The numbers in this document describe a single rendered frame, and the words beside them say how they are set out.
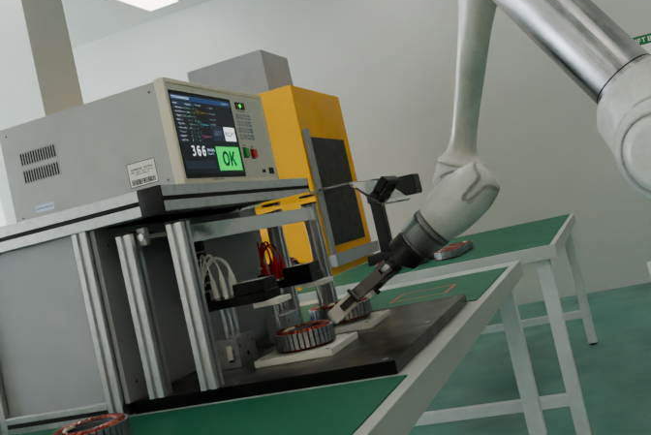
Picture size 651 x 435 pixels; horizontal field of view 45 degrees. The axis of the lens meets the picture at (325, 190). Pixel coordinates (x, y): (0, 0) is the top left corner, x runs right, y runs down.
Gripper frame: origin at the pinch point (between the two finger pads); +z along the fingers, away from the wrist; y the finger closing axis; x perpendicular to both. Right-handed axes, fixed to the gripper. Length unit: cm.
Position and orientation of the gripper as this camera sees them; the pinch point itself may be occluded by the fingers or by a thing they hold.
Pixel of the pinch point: (346, 307)
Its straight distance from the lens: 169.2
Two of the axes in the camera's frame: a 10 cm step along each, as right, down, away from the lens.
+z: -6.8, 6.9, 2.6
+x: -6.6, -7.3, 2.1
